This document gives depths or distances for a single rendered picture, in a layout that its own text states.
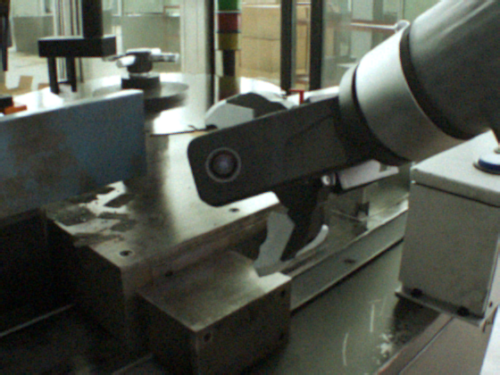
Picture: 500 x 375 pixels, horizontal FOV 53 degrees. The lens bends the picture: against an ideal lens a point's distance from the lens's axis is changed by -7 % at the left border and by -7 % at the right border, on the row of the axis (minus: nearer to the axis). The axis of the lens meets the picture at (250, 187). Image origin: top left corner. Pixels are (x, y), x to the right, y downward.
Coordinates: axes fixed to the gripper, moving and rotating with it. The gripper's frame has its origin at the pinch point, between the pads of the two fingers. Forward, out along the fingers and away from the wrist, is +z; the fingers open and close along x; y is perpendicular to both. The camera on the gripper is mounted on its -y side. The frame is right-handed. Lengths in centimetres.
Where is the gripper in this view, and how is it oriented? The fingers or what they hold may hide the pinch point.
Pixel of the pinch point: (224, 197)
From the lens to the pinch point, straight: 47.9
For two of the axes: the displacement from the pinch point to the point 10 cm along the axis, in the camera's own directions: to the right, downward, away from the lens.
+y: 8.1, -2.1, 5.4
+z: -4.8, 2.7, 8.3
